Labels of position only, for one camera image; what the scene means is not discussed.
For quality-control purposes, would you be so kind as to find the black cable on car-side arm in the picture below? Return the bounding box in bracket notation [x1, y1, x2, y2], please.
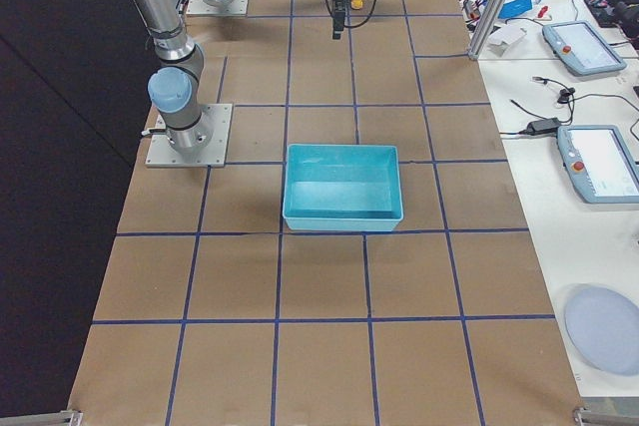
[322, 0, 379, 30]

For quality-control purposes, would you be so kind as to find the teach pendant near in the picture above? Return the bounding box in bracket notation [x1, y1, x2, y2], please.
[556, 125, 638, 205]

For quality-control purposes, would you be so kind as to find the black power adapter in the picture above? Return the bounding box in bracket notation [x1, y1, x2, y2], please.
[525, 117, 561, 137]

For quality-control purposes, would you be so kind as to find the metal corner bracket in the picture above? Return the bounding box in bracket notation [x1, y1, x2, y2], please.
[0, 410, 84, 426]
[573, 407, 639, 426]

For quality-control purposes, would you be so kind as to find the white cardboard box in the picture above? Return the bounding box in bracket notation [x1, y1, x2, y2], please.
[486, 25, 527, 56]

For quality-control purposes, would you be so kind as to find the blue flat box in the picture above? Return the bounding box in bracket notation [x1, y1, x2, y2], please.
[498, 0, 533, 20]

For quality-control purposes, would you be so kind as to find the teach pendant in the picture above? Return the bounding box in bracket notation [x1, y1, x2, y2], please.
[542, 21, 627, 77]
[556, 125, 638, 205]

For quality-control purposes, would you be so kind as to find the light blue plastic bin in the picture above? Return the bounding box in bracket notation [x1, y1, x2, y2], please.
[283, 144, 404, 232]

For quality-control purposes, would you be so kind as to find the pale blue round plate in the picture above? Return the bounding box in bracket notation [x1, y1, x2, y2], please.
[564, 286, 638, 376]

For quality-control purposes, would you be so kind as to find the metal base plate near bin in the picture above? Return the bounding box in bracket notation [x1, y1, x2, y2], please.
[145, 104, 234, 168]

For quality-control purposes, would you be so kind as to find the teach pendant far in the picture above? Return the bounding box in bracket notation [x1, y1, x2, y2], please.
[542, 21, 627, 77]

